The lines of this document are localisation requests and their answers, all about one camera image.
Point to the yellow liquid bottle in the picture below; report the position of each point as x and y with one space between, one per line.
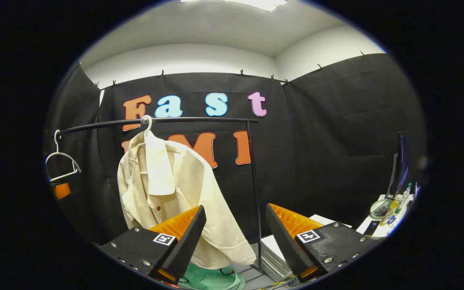
390 211

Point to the black computer monitor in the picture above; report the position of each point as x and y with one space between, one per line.
401 161

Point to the round glass bowl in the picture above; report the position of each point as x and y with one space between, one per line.
379 208

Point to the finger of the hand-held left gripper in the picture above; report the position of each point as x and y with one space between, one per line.
61 191

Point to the black metal clothes rack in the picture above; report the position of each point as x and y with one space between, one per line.
199 119

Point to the long ceiling light panel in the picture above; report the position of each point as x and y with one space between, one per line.
248 3

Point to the green laundry hamper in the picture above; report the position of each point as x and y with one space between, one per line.
212 278

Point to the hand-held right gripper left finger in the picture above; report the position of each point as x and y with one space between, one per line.
183 245

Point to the white plastic clothes hanger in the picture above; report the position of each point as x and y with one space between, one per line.
150 128
57 145

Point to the black backdrop cloth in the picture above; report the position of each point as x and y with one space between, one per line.
316 141

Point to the white side table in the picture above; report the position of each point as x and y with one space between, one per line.
383 231

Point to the black phone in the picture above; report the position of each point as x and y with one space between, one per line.
372 228

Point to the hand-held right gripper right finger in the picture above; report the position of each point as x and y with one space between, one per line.
284 241

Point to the green cap clear bottle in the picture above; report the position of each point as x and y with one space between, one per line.
403 199

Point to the cream button shirt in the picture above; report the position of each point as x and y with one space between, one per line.
199 189

